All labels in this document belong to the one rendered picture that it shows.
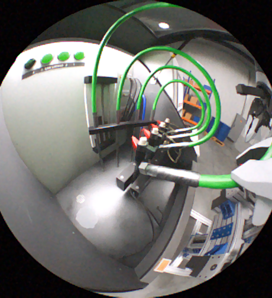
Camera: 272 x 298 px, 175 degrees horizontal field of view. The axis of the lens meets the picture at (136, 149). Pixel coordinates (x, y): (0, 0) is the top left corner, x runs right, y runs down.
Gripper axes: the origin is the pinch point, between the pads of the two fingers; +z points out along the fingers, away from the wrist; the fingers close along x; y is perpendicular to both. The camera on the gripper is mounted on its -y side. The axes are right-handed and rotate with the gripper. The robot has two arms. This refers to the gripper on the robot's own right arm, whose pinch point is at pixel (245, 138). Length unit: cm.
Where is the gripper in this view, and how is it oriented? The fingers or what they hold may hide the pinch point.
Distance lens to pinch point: 36.0
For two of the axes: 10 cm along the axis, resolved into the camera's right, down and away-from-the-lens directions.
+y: 8.3, 4.3, -3.5
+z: -1.3, 7.7, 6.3
